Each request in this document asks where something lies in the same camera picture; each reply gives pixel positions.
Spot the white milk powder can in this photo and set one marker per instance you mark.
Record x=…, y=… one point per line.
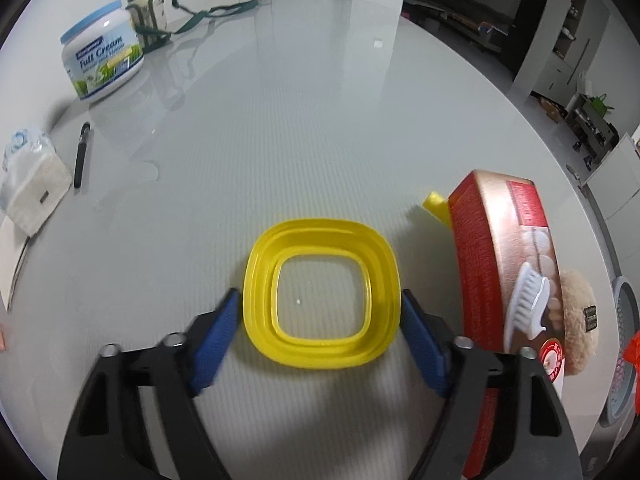
x=100, y=60

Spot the black pen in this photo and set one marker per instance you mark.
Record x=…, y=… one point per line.
x=81, y=155

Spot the white tissue pack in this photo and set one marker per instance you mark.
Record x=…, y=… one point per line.
x=35, y=185

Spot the small yellow tube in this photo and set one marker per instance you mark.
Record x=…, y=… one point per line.
x=435, y=202

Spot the red plastic bag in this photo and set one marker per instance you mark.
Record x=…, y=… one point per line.
x=632, y=352

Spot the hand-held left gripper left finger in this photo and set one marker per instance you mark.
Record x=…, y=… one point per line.
x=220, y=340

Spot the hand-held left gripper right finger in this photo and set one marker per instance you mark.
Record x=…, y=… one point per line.
x=425, y=345

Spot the shoe rack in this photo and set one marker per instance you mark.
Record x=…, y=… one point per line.
x=592, y=130

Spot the copper red toothpaste box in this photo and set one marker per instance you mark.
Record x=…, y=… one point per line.
x=480, y=280

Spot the tall white cabinet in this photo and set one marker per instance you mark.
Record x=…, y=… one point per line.
x=560, y=40

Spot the beige plush ball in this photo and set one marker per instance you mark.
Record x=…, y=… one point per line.
x=575, y=290

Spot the dark sofa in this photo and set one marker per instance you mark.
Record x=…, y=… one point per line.
x=460, y=15

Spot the green tote bag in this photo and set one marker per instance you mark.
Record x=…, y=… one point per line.
x=600, y=105

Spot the white sideboard cabinet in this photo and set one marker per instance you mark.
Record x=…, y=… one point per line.
x=617, y=180

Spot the grey perforated waste basket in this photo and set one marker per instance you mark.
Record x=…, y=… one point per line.
x=617, y=395

